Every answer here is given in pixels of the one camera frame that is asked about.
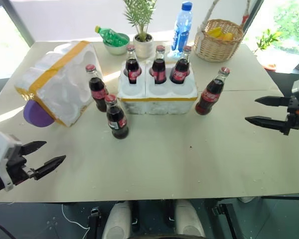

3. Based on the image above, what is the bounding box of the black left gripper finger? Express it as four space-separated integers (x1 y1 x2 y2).
27 155 67 181
21 140 47 156

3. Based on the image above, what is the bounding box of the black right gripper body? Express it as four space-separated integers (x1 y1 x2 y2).
286 95 299 130

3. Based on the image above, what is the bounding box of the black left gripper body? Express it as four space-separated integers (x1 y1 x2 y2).
6 146 32 186

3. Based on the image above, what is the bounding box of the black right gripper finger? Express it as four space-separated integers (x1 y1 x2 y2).
254 96 293 108
245 116 290 136

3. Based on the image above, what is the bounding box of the glass cola bottle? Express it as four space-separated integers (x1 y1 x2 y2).
149 45 168 85
104 94 130 140
195 66 231 116
169 45 193 85
85 64 109 113
124 44 143 85

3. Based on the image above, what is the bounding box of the tipped white foam crate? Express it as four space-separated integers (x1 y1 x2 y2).
14 40 103 128

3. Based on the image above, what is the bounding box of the white foam bottle crate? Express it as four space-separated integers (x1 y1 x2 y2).
117 58 199 116

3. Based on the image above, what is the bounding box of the small green shrub, red pot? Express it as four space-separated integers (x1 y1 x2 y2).
255 28 283 72

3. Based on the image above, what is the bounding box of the white robot leg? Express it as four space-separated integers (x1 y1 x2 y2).
101 200 132 239
175 199 206 239

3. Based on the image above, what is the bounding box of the yellow banana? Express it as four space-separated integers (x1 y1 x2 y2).
205 26 224 38

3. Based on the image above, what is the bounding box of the blue plastic water bottle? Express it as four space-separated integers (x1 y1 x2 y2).
170 1 194 59

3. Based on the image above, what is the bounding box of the white and green bowl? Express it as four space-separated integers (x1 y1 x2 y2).
102 33 131 56

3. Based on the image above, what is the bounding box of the green plastic soda bottle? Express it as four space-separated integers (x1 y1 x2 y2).
94 25 128 47

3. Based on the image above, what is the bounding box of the white plant pot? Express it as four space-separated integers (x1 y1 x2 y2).
133 33 154 59

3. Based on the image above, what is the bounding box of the green potted plant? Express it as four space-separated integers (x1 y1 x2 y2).
122 0 158 42

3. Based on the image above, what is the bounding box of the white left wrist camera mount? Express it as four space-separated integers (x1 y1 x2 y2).
0 130 23 192

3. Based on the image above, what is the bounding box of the white floor cable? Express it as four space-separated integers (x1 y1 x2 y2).
61 203 88 230

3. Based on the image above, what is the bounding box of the black table leg bracket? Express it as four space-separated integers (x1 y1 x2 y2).
211 202 240 239
87 206 103 239

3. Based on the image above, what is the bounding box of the wicker basket with rope handle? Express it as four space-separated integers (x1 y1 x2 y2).
193 0 253 63

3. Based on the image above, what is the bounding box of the dark window frame post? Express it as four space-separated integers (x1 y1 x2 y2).
241 0 265 43
1 0 36 47

